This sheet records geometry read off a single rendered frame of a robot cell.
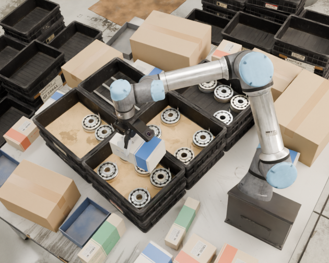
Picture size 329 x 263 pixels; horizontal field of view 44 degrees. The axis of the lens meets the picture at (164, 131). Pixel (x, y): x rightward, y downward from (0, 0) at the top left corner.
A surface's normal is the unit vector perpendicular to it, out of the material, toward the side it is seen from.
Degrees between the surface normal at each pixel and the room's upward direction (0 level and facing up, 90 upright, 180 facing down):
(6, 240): 0
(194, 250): 0
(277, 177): 61
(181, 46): 0
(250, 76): 46
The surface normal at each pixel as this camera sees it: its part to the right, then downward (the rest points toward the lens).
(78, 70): -0.07, -0.60
